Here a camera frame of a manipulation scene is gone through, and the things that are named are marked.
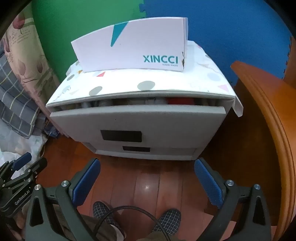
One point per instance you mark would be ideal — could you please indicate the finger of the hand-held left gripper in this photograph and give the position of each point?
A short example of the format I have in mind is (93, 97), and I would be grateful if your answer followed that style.
(23, 160)
(37, 166)

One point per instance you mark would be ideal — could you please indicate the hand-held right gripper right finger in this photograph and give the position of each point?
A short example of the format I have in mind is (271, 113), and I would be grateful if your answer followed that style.
(208, 183)

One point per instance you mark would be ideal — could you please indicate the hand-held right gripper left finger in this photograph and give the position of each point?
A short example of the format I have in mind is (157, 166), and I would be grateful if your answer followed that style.
(85, 180)

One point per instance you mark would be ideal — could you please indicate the wooden drawer with grey front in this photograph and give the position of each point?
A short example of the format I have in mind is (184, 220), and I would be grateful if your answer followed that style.
(138, 120)

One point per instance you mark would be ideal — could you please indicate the red underwear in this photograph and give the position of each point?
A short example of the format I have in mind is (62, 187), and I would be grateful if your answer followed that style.
(180, 100)

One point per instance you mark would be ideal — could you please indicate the white shoe box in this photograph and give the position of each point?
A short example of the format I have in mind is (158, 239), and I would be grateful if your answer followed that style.
(138, 44)

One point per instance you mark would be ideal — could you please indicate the grey lower drawer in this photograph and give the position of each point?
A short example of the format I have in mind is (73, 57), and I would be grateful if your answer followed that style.
(161, 150)

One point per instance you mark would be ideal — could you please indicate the white drawer cabinet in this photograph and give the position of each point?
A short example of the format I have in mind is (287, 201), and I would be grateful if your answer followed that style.
(148, 155)

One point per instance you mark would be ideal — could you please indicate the white plastic bag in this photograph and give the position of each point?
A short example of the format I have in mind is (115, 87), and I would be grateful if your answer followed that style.
(18, 146)

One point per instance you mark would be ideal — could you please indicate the plaid slipper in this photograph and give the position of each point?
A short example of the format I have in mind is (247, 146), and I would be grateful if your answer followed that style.
(103, 210)
(168, 217)

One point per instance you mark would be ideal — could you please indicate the blue crumpled package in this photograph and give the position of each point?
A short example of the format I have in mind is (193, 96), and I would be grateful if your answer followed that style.
(50, 131)

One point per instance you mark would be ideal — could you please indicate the person's olive trousers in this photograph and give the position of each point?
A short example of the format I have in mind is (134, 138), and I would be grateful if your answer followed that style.
(104, 231)

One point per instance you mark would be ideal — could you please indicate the grey plaid blanket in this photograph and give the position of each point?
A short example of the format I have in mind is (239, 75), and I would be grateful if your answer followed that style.
(13, 104)

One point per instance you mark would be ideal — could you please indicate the orange wooden furniture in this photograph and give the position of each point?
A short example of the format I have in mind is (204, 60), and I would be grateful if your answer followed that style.
(266, 104)

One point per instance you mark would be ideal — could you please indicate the pink floral bedding roll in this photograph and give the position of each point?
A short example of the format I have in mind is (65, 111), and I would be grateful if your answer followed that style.
(25, 58)

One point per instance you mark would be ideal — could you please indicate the patterned white cabinet cover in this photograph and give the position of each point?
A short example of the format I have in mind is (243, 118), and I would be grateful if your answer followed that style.
(161, 81)

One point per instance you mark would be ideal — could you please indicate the green foam mat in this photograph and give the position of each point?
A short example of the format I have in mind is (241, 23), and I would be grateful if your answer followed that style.
(81, 27)

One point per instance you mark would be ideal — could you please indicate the blue foam mat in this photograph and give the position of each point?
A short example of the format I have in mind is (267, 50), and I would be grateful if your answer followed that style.
(231, 30)

